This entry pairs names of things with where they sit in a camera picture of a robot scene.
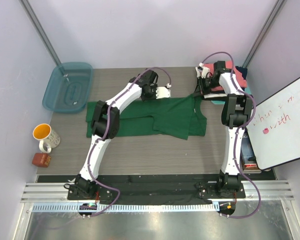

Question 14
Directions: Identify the folded white t shirt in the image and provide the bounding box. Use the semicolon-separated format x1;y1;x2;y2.
193;66;226;100

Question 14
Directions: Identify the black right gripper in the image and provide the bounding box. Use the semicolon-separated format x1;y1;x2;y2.
191;76;219;98

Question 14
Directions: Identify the pink whiteboard magnet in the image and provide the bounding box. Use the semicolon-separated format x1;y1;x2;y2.
263;128;269;135

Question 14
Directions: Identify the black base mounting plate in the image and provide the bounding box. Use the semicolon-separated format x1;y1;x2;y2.
36;173;277;206

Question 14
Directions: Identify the white floral mug orange inside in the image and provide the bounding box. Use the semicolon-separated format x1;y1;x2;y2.
32;123;61;154

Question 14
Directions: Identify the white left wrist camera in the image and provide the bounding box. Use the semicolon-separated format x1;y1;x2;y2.
155;83;172;99

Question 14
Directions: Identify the aluminium extrusion rail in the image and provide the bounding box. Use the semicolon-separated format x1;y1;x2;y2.
21;180;294;206

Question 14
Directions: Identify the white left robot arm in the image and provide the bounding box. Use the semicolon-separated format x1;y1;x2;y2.
68;68;158;200

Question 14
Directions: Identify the folded navy t shirt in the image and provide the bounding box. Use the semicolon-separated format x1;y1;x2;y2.
235;65;248;80

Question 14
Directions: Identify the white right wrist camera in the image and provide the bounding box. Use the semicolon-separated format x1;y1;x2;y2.
195;62;210;79

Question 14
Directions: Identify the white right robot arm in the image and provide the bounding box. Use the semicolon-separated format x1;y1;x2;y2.
194;61;253;198

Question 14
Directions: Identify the white whiteboard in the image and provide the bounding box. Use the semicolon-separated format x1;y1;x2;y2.
247;77;300;170

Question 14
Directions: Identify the red brown block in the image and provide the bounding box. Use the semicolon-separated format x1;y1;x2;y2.
32;153;51;168

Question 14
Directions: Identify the green t shirt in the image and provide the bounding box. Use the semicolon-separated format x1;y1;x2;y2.
85;94;208;141

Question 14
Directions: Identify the teal translucent plastic bin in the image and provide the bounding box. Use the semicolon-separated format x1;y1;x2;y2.
42;62;94;114

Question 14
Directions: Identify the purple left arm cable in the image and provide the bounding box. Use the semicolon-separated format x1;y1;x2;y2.
84;66;172;217

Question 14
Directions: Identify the folded coral t shirt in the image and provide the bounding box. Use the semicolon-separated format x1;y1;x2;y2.
203;60;248;92

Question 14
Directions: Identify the aluminium corner post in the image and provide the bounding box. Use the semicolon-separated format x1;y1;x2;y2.
242;0;287;68
19;0;62;66

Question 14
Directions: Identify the teal plastic tray lid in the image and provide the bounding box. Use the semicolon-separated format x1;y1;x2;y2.
211;86;252;105

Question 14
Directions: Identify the dark blue book box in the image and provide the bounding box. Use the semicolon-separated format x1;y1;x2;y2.
240;132;257;164

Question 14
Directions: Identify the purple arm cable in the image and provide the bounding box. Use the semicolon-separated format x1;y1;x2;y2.
84;66;172;217
201;51;262;219

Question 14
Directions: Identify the left aluminium corner post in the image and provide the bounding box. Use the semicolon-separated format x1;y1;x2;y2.
19;0;62;66

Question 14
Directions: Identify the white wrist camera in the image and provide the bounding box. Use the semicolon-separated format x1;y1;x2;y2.
195;62;210;79
155;83;172;99

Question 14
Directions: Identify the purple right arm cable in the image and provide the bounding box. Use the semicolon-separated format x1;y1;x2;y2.
201;51;262;219

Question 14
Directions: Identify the white slotted cable duct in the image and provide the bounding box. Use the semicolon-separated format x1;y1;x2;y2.
32;202;220;213

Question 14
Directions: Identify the right aluminium corner post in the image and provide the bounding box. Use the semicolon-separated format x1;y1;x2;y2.
242;0;287;68

